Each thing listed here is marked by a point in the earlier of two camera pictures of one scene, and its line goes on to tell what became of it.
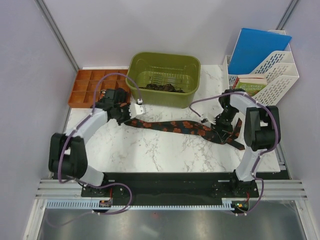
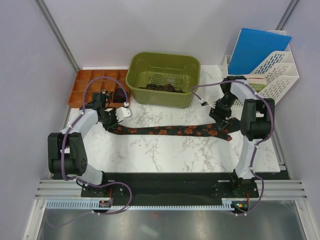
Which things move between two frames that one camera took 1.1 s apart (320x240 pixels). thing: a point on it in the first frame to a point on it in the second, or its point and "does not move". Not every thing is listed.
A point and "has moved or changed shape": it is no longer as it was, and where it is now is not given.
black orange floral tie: [195, 128] has moved or changed shape
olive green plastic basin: [164, 79] does not move
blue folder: [253, 48] does not move
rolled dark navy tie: [123, 96] does not move
